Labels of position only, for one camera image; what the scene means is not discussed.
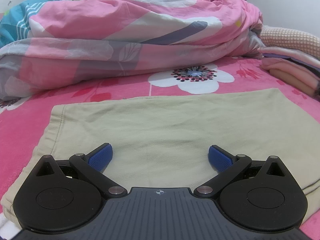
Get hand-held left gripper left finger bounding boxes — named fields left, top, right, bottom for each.
left=35, top=143, right=127, bottom=198

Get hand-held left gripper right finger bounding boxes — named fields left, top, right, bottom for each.
left=194, top=144, right=285, bottom=198

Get beige pants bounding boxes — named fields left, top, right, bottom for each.
left=0, top=88, right=320, bottom=220

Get stack of folded clothes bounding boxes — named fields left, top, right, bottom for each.
left=261, top=55, right=320, bottom=98

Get pink floral fleece blanket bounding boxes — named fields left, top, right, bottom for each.
left=0, top=55, right=320, bottom=240

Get lilac folded cloth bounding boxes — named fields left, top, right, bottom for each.
left=262, top=52, right=320, bottom=69

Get pink floral quilt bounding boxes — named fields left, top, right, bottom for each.
left=0, top=0, right=264, bottom=100

